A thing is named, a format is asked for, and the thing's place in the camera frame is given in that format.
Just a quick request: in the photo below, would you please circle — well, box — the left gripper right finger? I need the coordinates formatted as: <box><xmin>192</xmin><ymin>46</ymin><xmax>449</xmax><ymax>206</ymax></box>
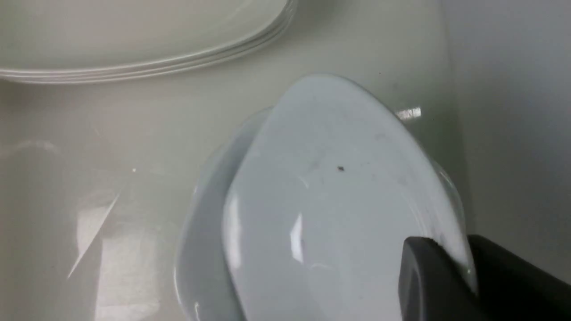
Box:
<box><xmin>468</xmin><ymin>235</ymin><xmax>571</xmax><ymax>321</ymax></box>

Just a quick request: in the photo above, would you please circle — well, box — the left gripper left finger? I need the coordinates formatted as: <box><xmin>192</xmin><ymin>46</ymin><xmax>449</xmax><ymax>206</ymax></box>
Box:
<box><xmin>398</xmin><ymin>236</ymin><xmax>487</xmax><ymax>321</ymax></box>

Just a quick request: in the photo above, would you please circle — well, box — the grey-white small bowl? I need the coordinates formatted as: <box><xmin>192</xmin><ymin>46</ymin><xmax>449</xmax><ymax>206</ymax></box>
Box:
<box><xmin>222</xmin><ymin>74</ymin><xmax>479</xmax><ymax>321</ymax></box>

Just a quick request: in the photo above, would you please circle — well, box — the stack of small white bowls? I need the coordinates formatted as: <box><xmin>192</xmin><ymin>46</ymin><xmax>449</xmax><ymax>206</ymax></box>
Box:
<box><xmin>174</xmin><ymin>107</ymin><xmax>272</xmax><ymax>321</ymax></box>

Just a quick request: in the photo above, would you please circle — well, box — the large white plastic tub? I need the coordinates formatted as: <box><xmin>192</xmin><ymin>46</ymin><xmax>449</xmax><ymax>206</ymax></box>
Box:
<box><xmin>1</xmin><ymin>0</ymin><xmax>570</xmax><ymax>321</ymax></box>

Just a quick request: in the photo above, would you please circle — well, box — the stack of white square plates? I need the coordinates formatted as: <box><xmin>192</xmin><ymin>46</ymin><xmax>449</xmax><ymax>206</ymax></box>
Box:
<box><xmin>0</xmin><ymin>0</ymin><xmax>298</xmax><ymax>85</ymax></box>

